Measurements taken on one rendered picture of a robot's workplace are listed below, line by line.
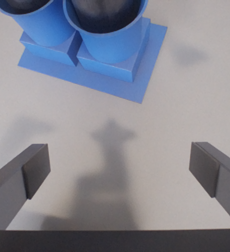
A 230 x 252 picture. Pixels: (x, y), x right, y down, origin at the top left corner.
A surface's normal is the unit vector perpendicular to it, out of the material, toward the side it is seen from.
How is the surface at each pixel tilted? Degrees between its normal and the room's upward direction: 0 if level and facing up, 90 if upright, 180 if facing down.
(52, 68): 0
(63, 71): 0
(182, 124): 0
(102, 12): 90
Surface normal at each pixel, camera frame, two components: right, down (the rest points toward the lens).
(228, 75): -0.13, -0.16
